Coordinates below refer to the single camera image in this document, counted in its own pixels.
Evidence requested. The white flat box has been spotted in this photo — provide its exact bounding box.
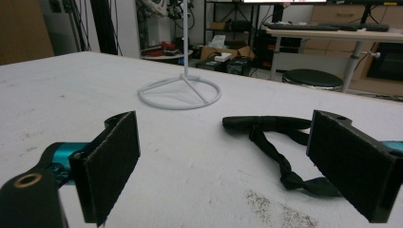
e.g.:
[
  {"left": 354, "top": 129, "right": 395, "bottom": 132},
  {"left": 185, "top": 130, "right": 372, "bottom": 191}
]
[{"left": 214, "top": 52, "right": 233, "bottom": 63}]

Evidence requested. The black keyboard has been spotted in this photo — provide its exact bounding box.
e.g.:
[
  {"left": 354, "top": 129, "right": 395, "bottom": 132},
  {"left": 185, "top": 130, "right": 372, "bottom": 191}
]
[
  {"left": 317, "top": 22, "right": 390, "bottom": 33},
  {"left": 263, "top": 22, "right": 340, "bottom": 32}
]

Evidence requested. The small white round table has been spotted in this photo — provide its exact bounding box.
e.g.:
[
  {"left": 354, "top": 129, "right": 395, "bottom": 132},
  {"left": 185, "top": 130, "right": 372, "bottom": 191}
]
[{"left": 141, "top": 49, "right": 194, "bottom": 62}]

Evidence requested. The black upright post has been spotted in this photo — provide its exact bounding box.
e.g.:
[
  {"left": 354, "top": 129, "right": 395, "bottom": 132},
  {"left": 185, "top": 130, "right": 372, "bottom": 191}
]
[{"left": 89, "top": 0, "right": 119, "bottom": 56}]

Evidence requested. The black box-shaped device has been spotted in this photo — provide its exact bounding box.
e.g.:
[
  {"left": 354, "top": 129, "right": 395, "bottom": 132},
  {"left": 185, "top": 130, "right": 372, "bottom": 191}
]
[{"left": 225, "top": 56, "right": 255, "bottom": 77}]

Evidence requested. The red tool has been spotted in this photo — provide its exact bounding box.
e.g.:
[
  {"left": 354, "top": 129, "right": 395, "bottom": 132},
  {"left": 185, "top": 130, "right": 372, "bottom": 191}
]
[{"left": 160, "top": 41, "right": 178, "bottom": 52}]

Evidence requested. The white metal ring-base stand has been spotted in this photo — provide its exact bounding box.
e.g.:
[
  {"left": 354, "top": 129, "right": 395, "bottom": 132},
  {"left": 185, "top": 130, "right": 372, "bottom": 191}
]
[{"left": 137, "top": 0, "right": 222, "bottom": 111}]

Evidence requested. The black metal shelf rack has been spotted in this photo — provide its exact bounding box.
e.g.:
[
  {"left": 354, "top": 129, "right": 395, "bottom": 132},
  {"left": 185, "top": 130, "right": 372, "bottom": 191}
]
[{"left": 203, "top": 0, "right": 264, "bottom": 46}]

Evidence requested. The black round stool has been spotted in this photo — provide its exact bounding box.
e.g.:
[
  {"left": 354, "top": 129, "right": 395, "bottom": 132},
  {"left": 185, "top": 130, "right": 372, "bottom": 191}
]
[{"left": 281, "top": 68, "right": 344, "bottom": 93}]

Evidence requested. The wooden drawer cabinet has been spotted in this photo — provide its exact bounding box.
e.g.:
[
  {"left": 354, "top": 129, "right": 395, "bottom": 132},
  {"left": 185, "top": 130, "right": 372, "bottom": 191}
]
[{"left": 302, "top": 4, "right": 403, "bottom": 97}]

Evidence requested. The dark green device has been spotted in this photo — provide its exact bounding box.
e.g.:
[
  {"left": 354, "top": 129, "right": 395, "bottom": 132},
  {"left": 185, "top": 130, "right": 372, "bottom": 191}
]
[{"left": 195, "top": 59, "right": 226, "bottom": 72}]

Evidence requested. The beige desk with grey legs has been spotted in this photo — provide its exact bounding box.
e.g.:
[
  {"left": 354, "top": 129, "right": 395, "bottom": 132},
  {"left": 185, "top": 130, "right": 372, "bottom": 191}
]
[{"left": 265, "top": 28, "right": 403, "bottom": 93}]

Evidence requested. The black fabric strap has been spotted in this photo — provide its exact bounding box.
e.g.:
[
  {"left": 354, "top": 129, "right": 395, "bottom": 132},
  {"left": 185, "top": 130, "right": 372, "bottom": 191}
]
[{"left": 221, "top": 115, "right": 343, "bottom": 198}]

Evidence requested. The open cardboard box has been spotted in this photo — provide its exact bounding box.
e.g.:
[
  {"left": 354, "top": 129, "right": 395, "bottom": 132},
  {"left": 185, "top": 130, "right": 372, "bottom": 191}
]
[{"left": 200, "top": 45, "right": 256, "bottom": 61}]

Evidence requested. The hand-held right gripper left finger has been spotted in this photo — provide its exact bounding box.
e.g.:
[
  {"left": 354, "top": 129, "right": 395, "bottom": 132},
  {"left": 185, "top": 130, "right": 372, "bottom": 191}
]
[{"left": 68, "top": 110, "right": 141, "bottom": 228}]

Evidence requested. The brown wooden board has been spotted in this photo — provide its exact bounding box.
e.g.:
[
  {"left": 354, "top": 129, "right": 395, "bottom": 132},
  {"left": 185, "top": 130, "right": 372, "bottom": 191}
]
[{"left": 0, "top": 0, "right": 55, "bottom": 67}]

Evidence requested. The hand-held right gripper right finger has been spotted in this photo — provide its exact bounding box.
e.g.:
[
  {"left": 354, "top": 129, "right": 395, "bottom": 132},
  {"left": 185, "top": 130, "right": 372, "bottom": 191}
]
[{"left": 306, "top": 109, "right": 403, "bottom": 224}]

